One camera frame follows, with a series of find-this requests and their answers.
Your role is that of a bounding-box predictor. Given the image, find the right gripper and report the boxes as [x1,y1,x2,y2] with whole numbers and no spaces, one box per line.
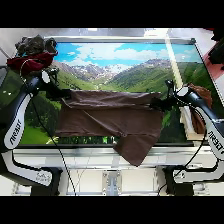
[149,96,175,111]

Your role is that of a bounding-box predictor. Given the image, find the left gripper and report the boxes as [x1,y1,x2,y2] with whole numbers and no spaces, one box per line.
[46,85,72,102]

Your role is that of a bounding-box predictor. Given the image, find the brown T-shirt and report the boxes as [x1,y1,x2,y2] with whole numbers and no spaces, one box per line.
[54,89,165,167]

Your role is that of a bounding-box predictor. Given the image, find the red garment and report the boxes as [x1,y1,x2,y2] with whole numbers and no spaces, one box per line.
[6,51,55,75]

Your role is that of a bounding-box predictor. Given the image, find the rust brown garment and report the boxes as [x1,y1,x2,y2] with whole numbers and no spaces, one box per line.
[187,83,214,135]

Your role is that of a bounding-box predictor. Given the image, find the dark grey garment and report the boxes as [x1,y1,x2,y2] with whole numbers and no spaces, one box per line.
[14,34,58,57]

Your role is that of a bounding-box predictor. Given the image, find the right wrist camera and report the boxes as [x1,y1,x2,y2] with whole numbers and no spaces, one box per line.
[164,78,176,98]

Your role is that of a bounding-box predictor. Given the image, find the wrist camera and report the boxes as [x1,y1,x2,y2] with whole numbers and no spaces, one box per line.
[164,78,176,98]
[46,67,61,88]

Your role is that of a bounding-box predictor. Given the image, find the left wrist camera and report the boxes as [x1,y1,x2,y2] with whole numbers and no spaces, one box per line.
[46,67,61,88]

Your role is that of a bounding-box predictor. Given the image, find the black cable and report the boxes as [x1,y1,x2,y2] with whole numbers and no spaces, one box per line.
[19,58,78,197]
[156,105,209,197]

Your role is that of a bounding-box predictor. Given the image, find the silver frame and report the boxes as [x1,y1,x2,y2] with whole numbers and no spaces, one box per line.
[11,35,224,197]

